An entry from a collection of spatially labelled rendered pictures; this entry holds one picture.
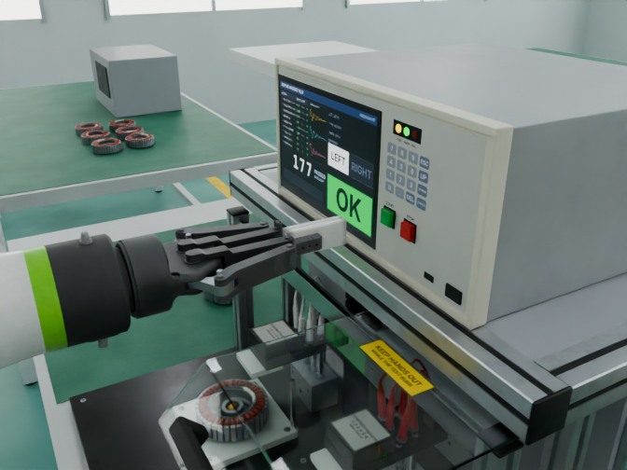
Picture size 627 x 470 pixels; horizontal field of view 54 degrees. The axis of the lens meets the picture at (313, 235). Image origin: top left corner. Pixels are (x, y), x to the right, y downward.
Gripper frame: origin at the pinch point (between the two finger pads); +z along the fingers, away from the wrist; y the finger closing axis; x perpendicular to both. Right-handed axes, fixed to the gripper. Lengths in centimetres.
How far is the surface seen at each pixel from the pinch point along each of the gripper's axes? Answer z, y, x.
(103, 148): 9, -183, -41
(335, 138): 9.6, -12.2, 6.3
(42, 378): -29, -51, -44
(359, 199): 9.6, -6.2, 0.3
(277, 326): 5.5, -21.9, -26.0
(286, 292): 15, -38, -31
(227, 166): 48, -153, -46
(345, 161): 9.6, -9.6, 4.0
